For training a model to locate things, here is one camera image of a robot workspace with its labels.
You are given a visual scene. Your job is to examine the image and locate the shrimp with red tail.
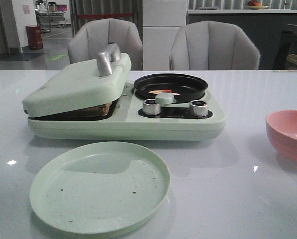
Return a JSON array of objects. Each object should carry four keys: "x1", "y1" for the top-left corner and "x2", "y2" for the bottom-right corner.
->
[{"x1": 161, "y1": 89, "x2": 172, "y2": 93}]

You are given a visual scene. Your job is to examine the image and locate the pale orange shrimp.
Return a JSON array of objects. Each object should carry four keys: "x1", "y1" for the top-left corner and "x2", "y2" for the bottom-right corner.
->
[{"x1": 149, "y1": 90, "x2": 179, "y2": 95}]

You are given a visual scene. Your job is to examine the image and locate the bread slice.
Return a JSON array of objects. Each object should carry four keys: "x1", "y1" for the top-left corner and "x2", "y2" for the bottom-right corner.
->
[{"x1": 71, "y1": 102, "x2": 112, "y2": 117}]

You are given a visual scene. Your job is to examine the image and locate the mint green sandwich maker lid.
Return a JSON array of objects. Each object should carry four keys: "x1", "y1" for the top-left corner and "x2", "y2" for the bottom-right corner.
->
[{"x1": 22, "y1": 53, "x2": 131, "y2": 118}]

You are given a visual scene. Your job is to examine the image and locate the mint green breakfast maker base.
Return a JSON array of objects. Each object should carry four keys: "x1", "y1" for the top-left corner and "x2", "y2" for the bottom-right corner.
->
[{"x1": 28, "y1": 83, "x2": 226, "y2": 141}]

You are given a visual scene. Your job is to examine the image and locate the left silver control knob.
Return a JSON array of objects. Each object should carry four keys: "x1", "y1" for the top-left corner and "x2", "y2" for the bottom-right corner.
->
[{"x1": 142, "y1": 99, "x2": 161, "y2": 116}]

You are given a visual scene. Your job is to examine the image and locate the silver control knob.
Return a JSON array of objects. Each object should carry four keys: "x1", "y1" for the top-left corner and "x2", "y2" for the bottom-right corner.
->
[
  {"x1": 189, "y1": 100, "x2": 208, "y2": 117},
  {"x1": 142, "y1": 99, "x2": 161, "y2": 116}
]

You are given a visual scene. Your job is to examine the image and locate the right silver control knob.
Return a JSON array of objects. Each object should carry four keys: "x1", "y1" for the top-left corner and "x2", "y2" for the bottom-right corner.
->
[{"x1": 189, "y1": 100, "x2": 208, "y2": 117}]

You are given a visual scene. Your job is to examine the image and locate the black round frying pan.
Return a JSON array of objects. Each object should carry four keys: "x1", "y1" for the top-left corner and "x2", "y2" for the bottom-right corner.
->
[{"x1": 134, "y1": 73, "x2": 208, "y2": 103}]

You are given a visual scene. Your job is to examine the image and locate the mint green round plate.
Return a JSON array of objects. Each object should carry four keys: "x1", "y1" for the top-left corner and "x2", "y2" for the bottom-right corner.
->
[{"x1": 30, "y1": 142, "x2": 170, "y2": 238}]

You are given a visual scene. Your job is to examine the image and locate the right grey upholstered chair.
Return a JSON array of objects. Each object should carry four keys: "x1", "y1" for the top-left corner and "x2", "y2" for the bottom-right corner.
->
[{"x1": 169, "y1": 21, "x2": 261, "y2": 70}]

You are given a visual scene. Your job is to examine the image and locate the grey upholstered chair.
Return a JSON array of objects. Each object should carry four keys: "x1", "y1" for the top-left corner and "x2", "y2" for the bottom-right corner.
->
[
  {"x1": 68, "y1": 18, "x2": 143, "y2": 70},
  {"x1": 169, "y1": 21, "x2": 261, "y2": 70}
]

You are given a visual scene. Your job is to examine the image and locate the left grey upholstered chair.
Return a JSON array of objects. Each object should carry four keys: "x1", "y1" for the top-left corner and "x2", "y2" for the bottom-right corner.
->
[{"x1": 68, "y1": 18, "x2": 143, "y2": 70}]

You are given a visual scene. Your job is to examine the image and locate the white cabinet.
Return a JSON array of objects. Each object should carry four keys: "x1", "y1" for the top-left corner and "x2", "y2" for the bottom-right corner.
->
[{"x1": 142, "y1": 0, "x2": 188, "y2": 71}]

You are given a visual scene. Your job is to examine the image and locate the pink bowl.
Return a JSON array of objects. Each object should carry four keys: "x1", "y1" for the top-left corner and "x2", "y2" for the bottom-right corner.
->
[{"x1": 266, "y1": 110, "x2": 297, "y2": 162}]

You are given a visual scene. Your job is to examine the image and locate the red trash bin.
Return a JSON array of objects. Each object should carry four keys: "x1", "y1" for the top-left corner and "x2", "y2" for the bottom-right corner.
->
[{"x1": 26, "y1": 25, "x2": 43, "y2": 50}]

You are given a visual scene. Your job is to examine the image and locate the grey kitchen counter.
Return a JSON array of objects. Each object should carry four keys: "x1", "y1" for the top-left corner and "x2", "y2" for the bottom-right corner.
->
[{"x1": 187, "y1": 9, "x2": 297, "y2": 70}]

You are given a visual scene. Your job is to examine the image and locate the fruit plate on counter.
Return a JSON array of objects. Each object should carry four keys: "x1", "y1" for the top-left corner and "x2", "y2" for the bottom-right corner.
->
[{"x1": 246, "y1": 0, "x2": 269, "y2": 10}]

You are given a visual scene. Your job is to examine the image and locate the mint green pan handle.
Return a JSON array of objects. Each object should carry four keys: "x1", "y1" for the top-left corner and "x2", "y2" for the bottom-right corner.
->
[{"x1": 155, "y1": 92, "x2": 176, "y2": 105}]

